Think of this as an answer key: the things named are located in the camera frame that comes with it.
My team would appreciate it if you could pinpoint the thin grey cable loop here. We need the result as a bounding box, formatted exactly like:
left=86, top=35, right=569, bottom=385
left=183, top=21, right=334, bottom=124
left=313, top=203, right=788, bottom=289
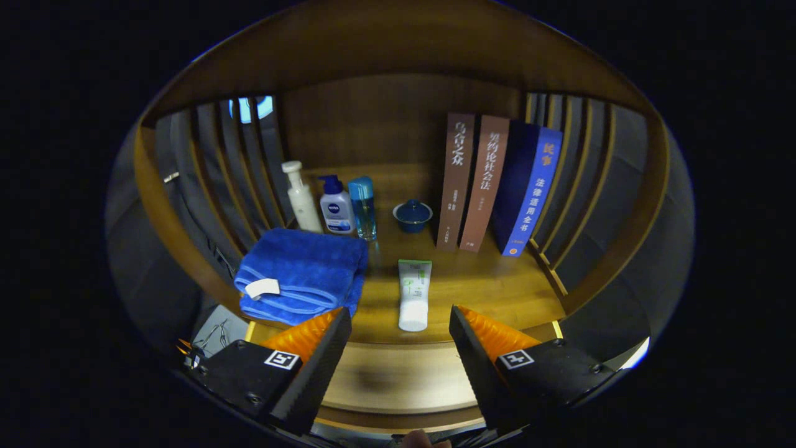
left=199, top=319, right=231, bottom=349

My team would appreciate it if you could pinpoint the blue book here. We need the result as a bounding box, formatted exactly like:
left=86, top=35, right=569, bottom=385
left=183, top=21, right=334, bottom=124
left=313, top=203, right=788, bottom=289
left=491, top=121, right=563, bottom=258

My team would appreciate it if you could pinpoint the blue lidded bowl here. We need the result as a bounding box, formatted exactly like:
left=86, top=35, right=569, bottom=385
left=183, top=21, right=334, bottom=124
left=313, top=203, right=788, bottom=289
left=392, top=199, right=433, bottom=234

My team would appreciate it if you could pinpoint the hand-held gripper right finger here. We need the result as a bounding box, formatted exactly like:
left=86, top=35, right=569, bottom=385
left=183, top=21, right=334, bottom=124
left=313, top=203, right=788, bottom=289
left=449, top=305, right=622, bottom=434

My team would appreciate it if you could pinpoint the reddish brown book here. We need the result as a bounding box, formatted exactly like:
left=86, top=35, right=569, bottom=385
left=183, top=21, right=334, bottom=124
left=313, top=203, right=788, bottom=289
left=459, top=114, right=511, bottom=253

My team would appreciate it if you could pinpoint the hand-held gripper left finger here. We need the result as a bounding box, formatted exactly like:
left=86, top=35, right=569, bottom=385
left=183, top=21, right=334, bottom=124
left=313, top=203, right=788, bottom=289
left=187, top=307, right=353, bottom=436

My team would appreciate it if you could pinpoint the wooden cabinet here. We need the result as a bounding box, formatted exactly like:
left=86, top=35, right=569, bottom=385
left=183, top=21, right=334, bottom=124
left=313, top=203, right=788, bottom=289
left=106, top=0, right=694, bottom=436

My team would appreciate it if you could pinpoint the blue folded towel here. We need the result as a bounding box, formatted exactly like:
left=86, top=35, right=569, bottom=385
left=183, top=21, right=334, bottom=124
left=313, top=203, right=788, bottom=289
left=234, top=228, right=369, bottom=326

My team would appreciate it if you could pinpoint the white green cream tube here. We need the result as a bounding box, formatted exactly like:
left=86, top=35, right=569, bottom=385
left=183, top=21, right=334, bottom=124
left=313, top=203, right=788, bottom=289
left=398, top=259, right=433, bottom=332

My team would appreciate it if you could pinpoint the dark brown book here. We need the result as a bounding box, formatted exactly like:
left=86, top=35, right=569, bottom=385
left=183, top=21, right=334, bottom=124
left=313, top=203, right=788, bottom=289
left=436, top=113, right=476, bottom=251

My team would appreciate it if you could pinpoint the teal clear bottle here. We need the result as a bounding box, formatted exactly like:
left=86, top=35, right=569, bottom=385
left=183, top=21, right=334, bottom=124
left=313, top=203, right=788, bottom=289
left=348, top=176, right=377, bottom=242

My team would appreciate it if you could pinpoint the wooden countertop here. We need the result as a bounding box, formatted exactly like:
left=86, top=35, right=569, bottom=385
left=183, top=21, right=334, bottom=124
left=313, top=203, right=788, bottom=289
left=246, top=163, right=567, bottom=345

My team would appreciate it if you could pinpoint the white bottle with blue pump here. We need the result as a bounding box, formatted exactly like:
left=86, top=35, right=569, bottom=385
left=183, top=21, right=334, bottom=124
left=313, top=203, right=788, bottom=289
left=319, top=174, right=356, bottom=235

